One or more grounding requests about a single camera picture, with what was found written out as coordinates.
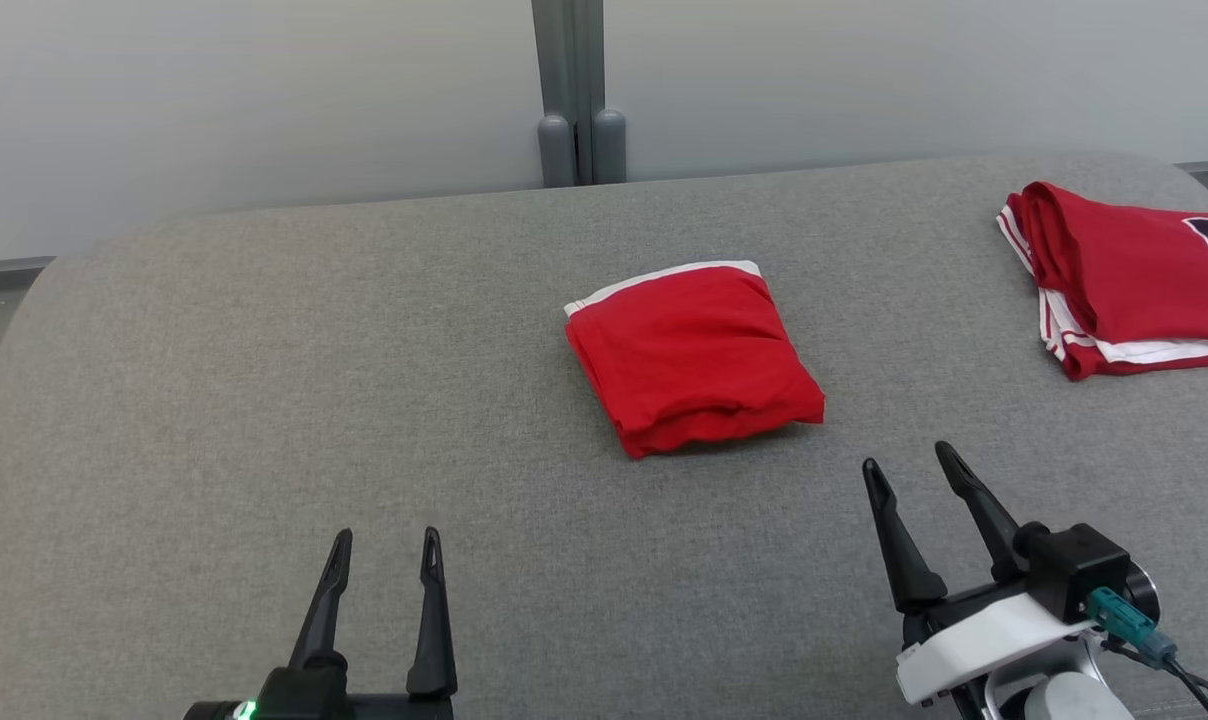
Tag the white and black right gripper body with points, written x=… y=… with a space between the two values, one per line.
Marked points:
x=984 y=640

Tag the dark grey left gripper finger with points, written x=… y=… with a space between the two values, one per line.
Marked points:
x=326 y=610
x=434 y=630

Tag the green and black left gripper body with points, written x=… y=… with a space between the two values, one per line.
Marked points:
x=404 y=710

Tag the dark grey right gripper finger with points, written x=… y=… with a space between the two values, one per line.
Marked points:
x=904 y=560
x=989 y=525

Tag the red shirt with white trim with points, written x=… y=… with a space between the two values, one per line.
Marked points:
x=694 y=350

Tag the red jersey with dark lettering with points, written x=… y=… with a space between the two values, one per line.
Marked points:
x=1124 y=260

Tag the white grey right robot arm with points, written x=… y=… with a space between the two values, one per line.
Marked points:
x=1064 y=700

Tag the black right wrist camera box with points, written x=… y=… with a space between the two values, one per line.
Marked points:
x=1079 y=570

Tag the grey partition post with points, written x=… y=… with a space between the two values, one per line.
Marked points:
x=579 y=100

